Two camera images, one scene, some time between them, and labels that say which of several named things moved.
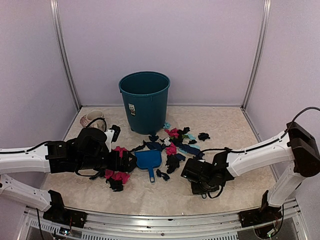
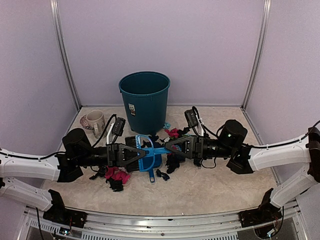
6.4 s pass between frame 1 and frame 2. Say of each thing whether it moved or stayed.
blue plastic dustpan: stayed
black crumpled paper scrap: stayed
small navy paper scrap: stayed
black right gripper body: moved
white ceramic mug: stayed
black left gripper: moved
